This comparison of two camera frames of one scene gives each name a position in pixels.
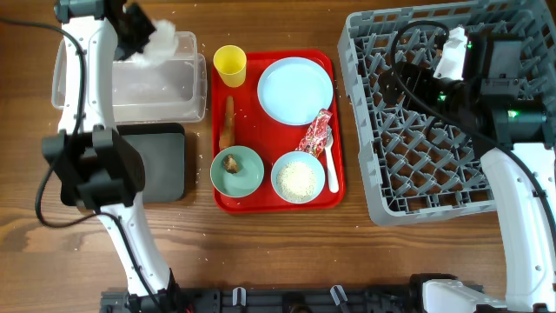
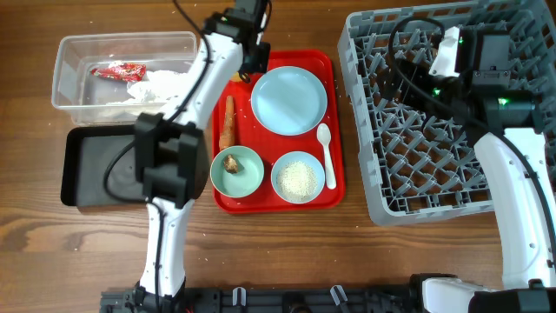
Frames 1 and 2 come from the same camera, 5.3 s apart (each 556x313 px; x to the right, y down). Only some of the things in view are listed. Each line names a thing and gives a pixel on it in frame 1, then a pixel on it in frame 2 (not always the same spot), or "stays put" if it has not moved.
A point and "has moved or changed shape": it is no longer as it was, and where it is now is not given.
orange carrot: [227, 137] stays put
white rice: [296, 181] stays put
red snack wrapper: [317, 133] → [126, 72]
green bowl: [244, 182] stays put
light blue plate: [293, 90] has moved or changed shape
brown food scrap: [230, 163] stays put
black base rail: [375, 299] stays put
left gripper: [148, 28] → [261, 64]
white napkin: [162, 45] → [160, 87]
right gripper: [418, 77] stays put
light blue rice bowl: [303, 157] stays put
